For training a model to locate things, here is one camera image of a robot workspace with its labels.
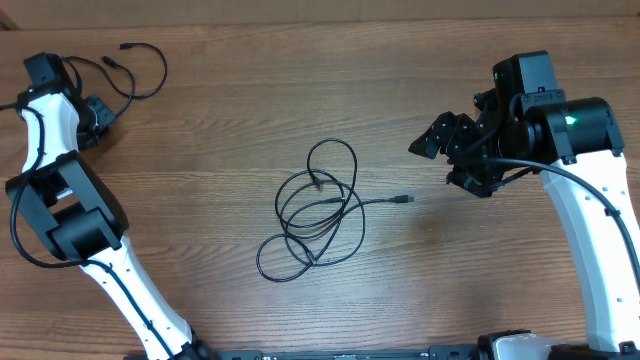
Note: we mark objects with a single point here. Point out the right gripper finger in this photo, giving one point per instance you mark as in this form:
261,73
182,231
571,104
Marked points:
463,136
436,138

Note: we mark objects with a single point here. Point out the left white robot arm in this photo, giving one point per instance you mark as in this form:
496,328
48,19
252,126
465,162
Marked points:
74,214

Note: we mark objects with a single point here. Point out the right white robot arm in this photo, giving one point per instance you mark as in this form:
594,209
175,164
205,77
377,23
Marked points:
527,125

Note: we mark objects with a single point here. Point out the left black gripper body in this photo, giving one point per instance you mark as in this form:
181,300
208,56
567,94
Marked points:
96,119

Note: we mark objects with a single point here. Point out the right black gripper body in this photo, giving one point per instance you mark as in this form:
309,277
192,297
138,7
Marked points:
491,143

